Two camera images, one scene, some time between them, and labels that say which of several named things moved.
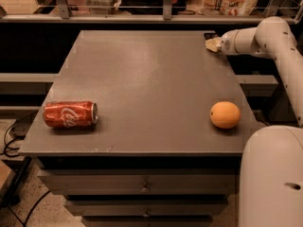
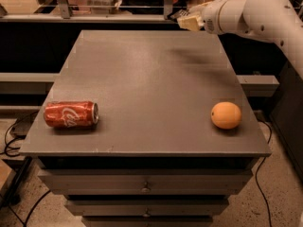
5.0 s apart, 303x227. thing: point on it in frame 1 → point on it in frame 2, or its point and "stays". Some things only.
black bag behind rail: (150, 1) stays
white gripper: (225, 43) → (210, 19)
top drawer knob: (145, 189) stays
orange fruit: (225, 114) stays
